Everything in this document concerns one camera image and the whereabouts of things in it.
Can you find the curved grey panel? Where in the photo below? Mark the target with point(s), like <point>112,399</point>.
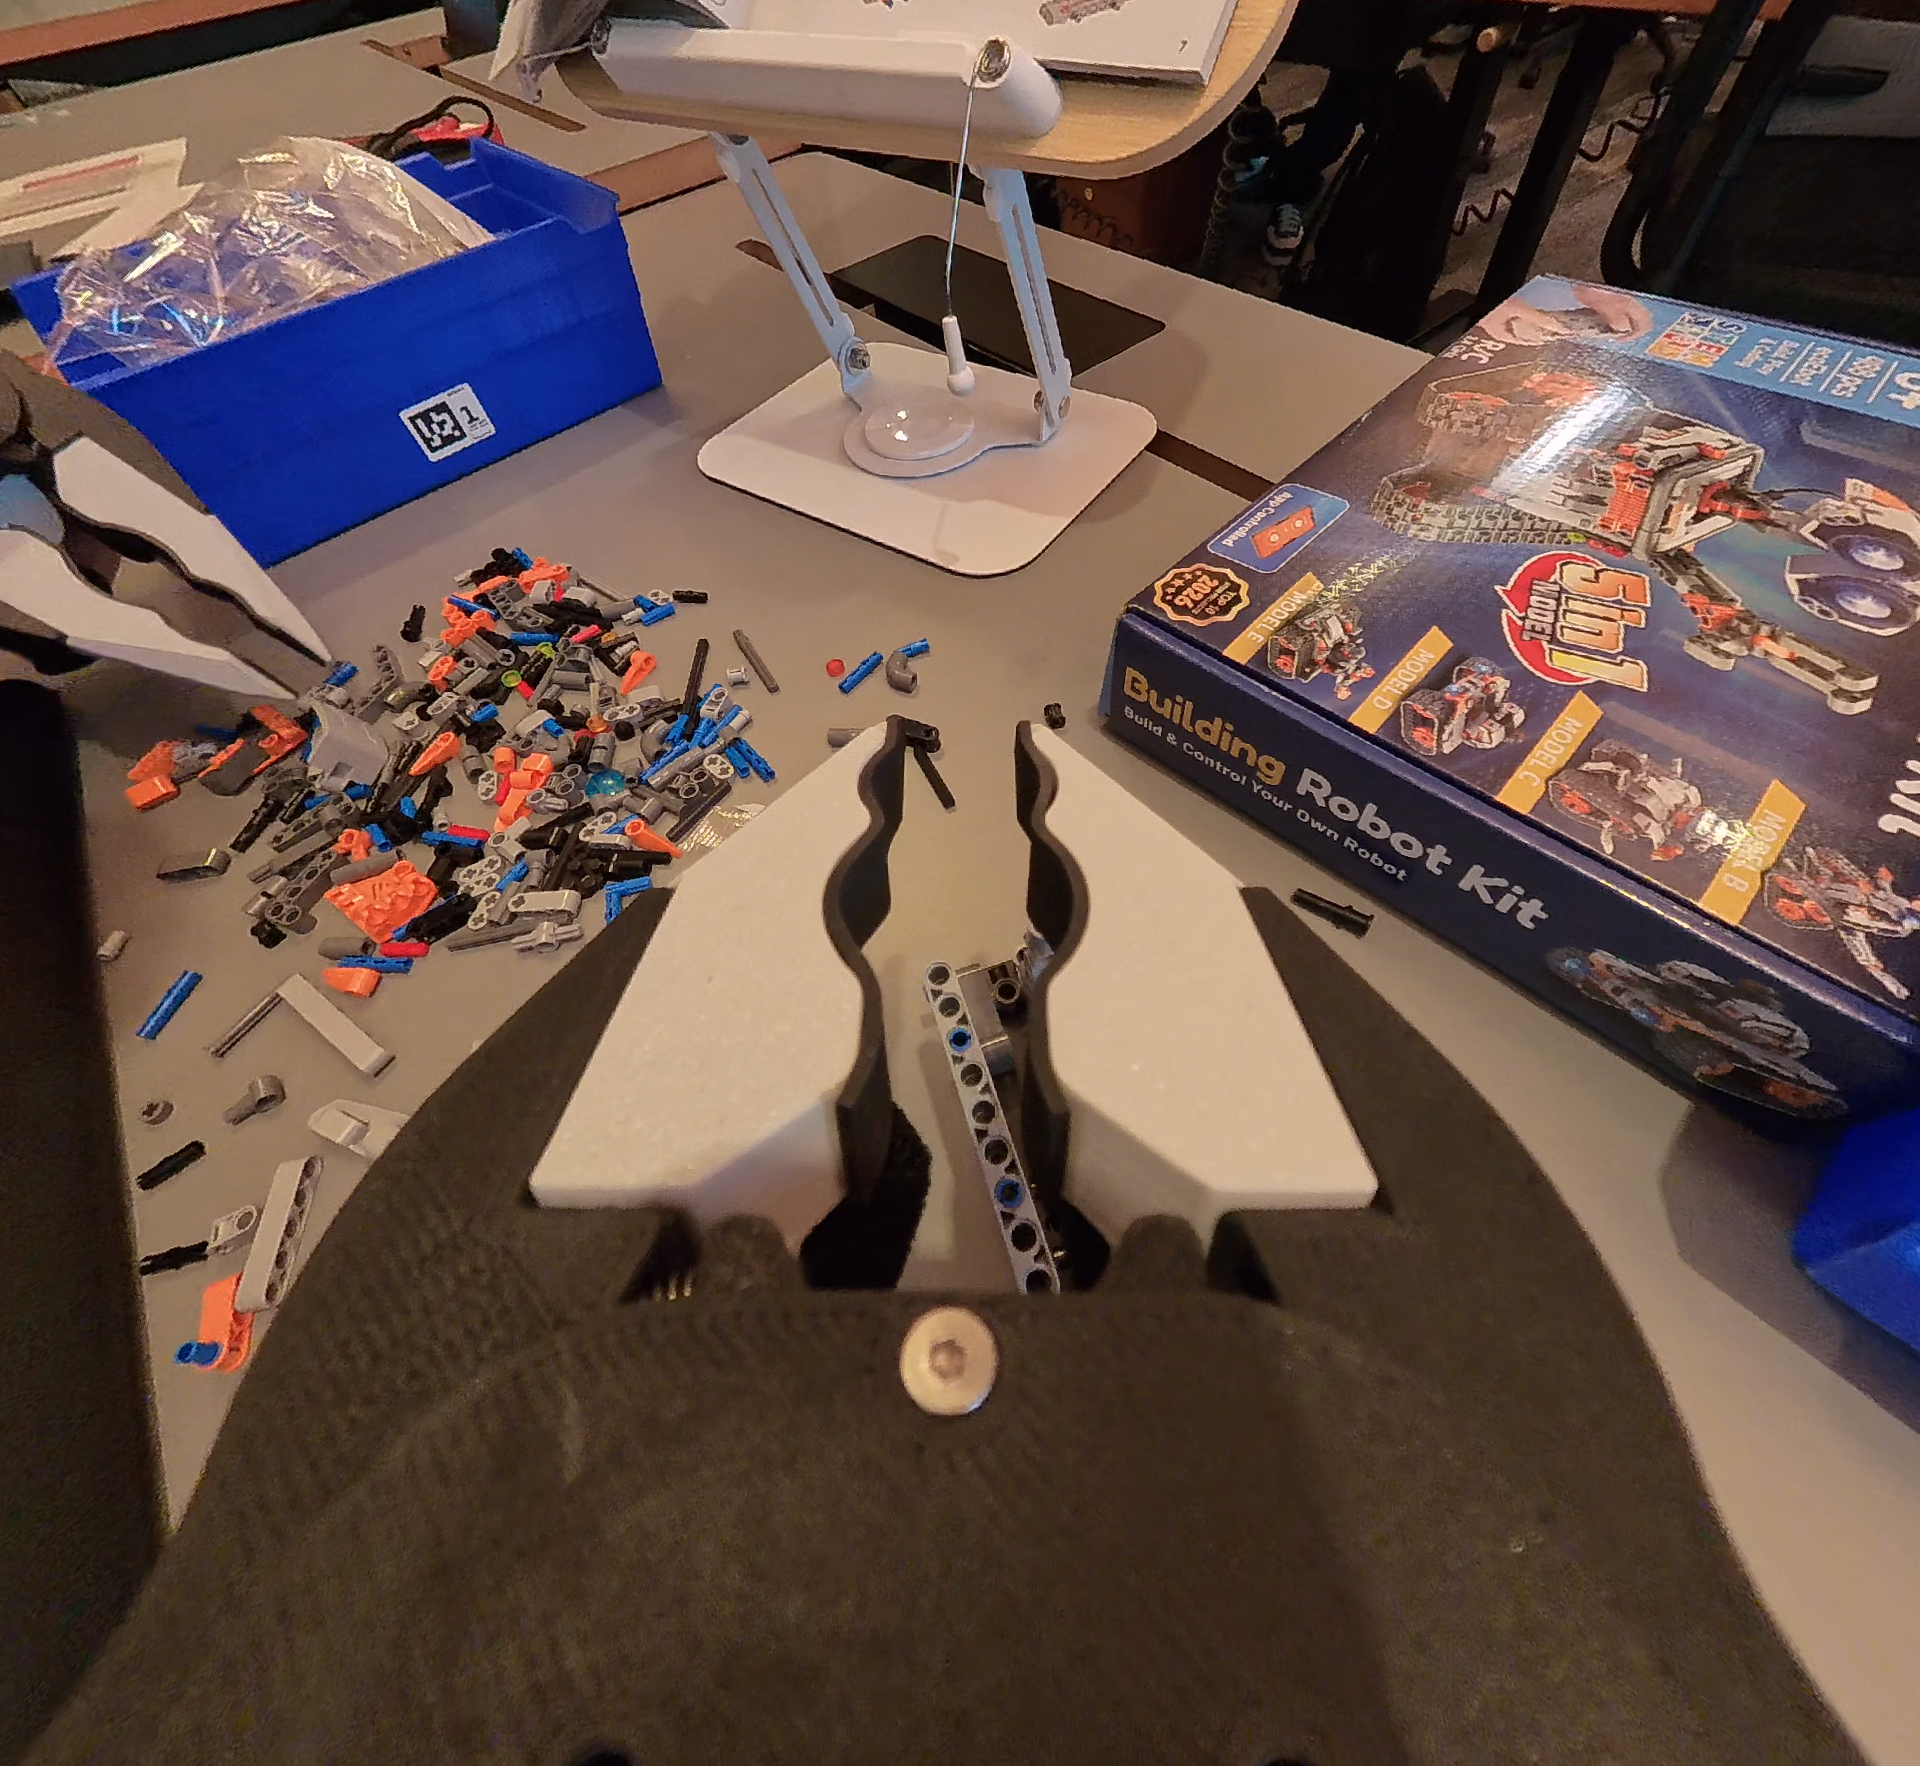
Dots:
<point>361,1122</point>

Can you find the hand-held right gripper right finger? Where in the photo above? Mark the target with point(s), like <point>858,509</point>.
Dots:
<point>1201,1047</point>

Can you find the grey straight beam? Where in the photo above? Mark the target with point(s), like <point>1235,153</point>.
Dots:
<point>277,1227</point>

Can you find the blue plastic object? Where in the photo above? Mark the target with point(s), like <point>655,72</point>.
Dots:
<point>1866,1227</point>

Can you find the pile of plastic building pieces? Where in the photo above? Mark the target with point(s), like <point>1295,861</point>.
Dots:
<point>480,746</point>

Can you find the short black pin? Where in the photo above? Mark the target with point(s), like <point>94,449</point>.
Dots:
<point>1336,908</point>

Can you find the small orange piece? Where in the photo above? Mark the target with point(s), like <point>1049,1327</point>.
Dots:
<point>211,1317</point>

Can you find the black studded mat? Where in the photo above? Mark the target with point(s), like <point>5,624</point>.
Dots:
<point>77,1196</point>

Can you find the black flat pad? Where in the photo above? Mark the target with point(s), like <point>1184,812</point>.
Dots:
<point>1051,313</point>

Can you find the clear plastic bags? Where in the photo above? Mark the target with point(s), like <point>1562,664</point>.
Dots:
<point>256,237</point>

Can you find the blue storage bin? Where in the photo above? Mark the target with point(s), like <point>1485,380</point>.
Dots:
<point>390,373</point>

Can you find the blue robot kit box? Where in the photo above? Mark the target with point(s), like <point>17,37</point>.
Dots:
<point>1560,656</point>

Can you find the grey T connector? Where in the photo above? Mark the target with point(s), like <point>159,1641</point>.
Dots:
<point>256,1095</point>

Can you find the black angled axle piece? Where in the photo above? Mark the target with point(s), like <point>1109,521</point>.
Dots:
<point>934,768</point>

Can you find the black pin with grey connector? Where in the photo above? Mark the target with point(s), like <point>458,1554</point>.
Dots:
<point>197,1249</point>

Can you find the dark grey block piece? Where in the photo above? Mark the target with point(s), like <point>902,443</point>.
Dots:
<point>197,861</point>

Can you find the long grey angled beam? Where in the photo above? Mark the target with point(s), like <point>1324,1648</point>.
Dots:
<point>330,1023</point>

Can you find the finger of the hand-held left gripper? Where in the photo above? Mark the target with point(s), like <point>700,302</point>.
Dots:
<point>167,537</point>
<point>120,642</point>

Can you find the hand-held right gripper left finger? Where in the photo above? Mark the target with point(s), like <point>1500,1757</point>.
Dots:
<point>707,1047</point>

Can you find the dark grey holed beam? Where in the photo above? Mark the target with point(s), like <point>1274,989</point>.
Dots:
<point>985,1106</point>

